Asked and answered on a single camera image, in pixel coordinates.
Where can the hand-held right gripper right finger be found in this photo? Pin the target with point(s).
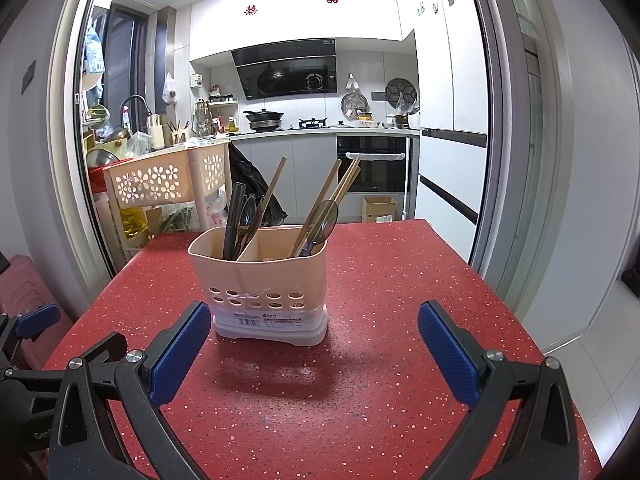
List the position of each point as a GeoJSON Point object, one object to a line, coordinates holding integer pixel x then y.
{"type": "Point", "coordinates": [447, 352]}

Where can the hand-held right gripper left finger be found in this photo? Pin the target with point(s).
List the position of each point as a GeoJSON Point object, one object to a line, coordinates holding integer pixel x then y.
{"type": "Point", "coordinates": [182, 352]}

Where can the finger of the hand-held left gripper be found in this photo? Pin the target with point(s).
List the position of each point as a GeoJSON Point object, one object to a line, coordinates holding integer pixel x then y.
{"type": "Point", "coordinates": [107, 345]}
{"type": "Point", "coordinates": [35, 322]}

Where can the pink utensil holder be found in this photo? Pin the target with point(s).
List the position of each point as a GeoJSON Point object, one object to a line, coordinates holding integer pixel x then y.
{"type": "Point", "coordinates": [260, 275]}

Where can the pink plastic stool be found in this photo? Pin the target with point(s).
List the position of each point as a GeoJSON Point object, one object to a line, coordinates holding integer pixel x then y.
{"type": "Point", "coordinates": [30, 285]}

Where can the yellow cooking oil bottle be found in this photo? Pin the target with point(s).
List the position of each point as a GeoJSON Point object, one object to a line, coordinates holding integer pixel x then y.
{"type": "Point", "coordinates": [132, 222]}

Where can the bag of green vegetables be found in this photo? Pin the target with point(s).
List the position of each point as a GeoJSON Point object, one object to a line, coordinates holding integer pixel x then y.
{"type": "Point", "coordinates": [177, 220]}

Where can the red container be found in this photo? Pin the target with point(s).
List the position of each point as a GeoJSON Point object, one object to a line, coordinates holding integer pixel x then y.
{"type": "Point", "coordinates": [100, 180]}

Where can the cardboard box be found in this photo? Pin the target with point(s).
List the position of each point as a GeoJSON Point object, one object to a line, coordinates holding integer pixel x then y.
{"type": "Point", "coordinates": [380, 210]}

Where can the steel bowl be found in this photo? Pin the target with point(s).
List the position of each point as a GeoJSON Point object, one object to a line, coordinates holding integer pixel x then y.
{"type": "Point", "coordinates": [102, 155]}

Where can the cream flower-cutout storage cart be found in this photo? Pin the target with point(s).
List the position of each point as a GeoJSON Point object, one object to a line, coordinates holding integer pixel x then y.
{"type": "Point", "coordinates": [150, 162]}

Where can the black built-in oven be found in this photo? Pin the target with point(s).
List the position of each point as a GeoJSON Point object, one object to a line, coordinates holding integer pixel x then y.
{"type": "Point", "coordinates": [370, 175]}

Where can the black plastic bag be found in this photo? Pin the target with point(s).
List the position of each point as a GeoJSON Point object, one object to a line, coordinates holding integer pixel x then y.
{"type": "Point", "coordinates": [250, 170]}

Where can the grey kitchen counter cabinets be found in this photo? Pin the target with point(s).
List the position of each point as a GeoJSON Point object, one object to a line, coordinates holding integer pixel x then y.
{"type": "Point", "coordinates": [310, 170]}

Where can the metal kitchen faucet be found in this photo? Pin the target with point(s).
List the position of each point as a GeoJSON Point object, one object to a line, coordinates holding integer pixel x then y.
{"type": "Point", "coordinates": [121, 112]}

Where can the glass kettle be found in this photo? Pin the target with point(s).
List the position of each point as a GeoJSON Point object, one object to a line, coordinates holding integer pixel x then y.
{"type": "Point", "coordinates": [202, 120]}

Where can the white spice shelf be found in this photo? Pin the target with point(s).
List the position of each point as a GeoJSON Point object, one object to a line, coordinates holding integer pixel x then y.
{"type": "Point", "coordinates": [225, 110]}

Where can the black wok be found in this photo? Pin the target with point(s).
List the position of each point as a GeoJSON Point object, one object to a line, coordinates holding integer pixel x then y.
{"type": "Point", "coordinates": [262, 116]}

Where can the white plastic bag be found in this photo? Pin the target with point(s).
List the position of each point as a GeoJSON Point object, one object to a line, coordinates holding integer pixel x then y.
{"type": "Point", "coordinates": [170, 91]}

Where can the gas stove burner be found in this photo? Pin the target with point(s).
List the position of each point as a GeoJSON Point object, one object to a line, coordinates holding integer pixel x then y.
{"type": "Point", "coordinates": [312, 122]}

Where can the round divided metal tray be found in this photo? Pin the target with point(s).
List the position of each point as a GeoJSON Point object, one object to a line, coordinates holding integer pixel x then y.
{"type": "Point", "coordinates": [400, 92]}

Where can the white refrigerator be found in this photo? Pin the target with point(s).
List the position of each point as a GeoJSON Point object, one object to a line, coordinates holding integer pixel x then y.
{"type": "Point", "coordinates": [450, 85]}

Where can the hanging light cloth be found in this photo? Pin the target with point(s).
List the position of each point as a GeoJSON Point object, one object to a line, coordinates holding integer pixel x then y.
{"type": "Point", "coordinates": [95, 60]}

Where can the black range hood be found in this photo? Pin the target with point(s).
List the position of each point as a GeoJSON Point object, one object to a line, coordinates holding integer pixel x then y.
{"type": "Point", "coordinates": [285, 75]}

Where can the grey sliding door frame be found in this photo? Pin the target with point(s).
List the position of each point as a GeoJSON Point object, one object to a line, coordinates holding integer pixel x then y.
{"type": "Point", "coordinates": [67, 135]}

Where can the dark wall switch panel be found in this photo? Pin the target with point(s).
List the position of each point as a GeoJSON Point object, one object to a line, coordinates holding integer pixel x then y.
{"type": "Point", "coordinates": [29, 76]}

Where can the white wall cabinets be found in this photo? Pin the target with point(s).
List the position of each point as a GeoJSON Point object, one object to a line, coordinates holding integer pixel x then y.
{"type": "Point", "coordinates": [280, 20]}

